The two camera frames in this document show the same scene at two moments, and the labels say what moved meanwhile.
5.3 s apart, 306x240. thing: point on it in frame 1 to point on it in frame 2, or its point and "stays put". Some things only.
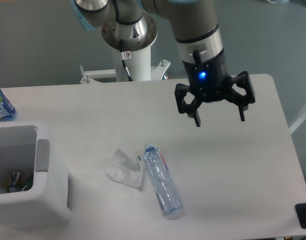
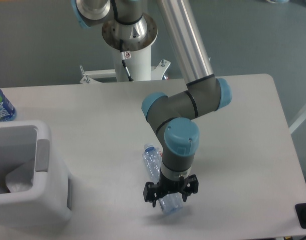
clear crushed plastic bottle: x=161 y=175 stays put
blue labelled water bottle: x=3 y=109 stays put
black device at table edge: x=304 y=213 stays put
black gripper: x=209 y=77 to x=151 y=192
